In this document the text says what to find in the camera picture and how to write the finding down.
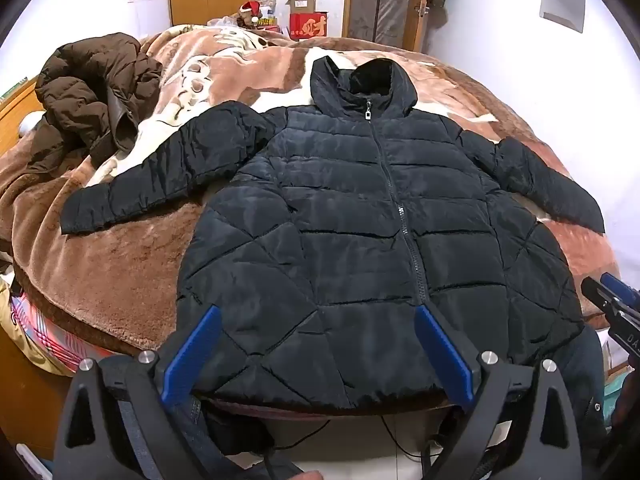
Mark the red gift box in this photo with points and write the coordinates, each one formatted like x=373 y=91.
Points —
x=309 y=26

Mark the brown patterned plush blanket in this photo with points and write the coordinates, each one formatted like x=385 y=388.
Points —
x=125 y=270

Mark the brown puffer jacket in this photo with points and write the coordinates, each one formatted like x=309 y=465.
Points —
x=85 y=95

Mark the wooden headboard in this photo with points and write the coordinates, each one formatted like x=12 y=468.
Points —
x=15 y=110

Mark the plush toy with santa hat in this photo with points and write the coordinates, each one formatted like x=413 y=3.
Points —
x=248 y=14

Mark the striped bed sheet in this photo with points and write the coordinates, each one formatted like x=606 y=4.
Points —
x=45 y=335

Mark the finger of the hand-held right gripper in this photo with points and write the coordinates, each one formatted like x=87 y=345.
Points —
x=596 y=291
x=620 y=285

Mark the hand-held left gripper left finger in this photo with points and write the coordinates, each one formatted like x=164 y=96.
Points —
x=201 y=346

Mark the white pillow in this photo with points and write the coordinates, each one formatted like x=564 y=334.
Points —
x=31 y=125

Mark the person's right forearm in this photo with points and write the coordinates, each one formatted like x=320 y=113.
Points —
x=625 y=405

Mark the wooden bed frame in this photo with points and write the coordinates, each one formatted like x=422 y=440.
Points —
x=30 y=410

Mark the wooden door with grey panel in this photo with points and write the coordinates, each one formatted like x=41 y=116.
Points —
x=385 y=0

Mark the open cardboard box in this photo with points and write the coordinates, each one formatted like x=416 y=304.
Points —
x=301 y=2

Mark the grey wall panel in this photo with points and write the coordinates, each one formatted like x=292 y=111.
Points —
x=562 y=5

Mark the black puffer jacket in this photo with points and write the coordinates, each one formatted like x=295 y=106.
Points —
x=350 y=240

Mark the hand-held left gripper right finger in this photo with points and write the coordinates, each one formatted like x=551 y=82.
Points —
x=441 y=350

